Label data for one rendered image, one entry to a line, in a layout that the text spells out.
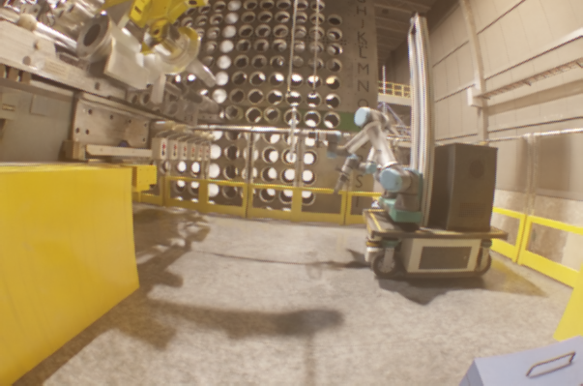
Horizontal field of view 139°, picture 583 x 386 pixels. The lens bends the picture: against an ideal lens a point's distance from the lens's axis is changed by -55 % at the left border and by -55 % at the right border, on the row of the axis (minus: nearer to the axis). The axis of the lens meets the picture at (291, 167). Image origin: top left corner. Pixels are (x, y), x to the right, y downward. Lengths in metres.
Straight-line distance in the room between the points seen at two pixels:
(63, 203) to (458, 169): 1.81
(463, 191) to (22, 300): 1.97
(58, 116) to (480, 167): 2.26
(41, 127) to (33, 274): 0.67
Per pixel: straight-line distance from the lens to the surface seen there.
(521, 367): 0.79
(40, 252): 0.87
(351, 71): 3.78
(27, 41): 1.35
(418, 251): 1.41
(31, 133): 1.26
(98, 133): 1.47
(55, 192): 0.87
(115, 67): 1.52
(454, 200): 1.51
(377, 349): 0.98
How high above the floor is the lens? 0.65
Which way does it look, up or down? 1 degrees down
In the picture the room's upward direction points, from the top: 4 degrees clockwise
